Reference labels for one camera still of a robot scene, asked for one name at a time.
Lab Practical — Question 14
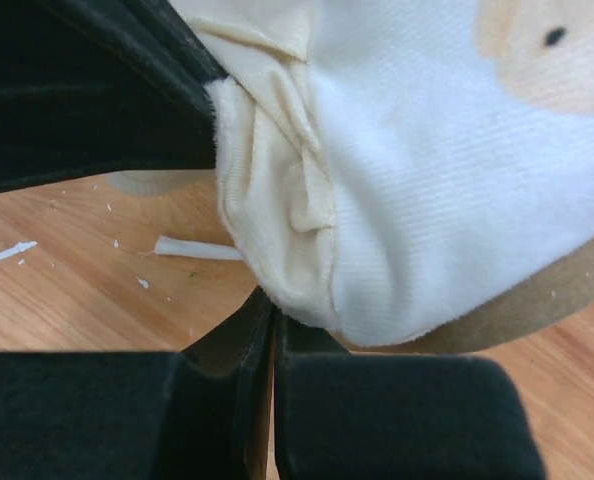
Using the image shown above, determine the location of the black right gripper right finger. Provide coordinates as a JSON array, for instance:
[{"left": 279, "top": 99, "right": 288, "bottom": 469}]
[{"left": 274, "top": 316, "right": 545, "bottom": 479}]

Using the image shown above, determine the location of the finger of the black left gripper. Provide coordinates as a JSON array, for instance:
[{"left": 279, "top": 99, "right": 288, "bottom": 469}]
[{"left": 0, "top": 1, "right": 226, "bottom": 193}]

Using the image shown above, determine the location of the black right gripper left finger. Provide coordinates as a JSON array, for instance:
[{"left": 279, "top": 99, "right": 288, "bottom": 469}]
[{"left": 0, "top": 290, "right": 275, "bottom": 479}]

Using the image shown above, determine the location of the large bear print cushion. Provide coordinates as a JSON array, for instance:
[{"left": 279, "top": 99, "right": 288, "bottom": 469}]
[{"left": 154, "top": 0, "right": 594, "bottom": 349}]

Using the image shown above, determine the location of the wooden pet bed frame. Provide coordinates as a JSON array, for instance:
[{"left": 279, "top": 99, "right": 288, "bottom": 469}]
[{"left": 106, "top": 169, "right": 594, "bottom": 356}]

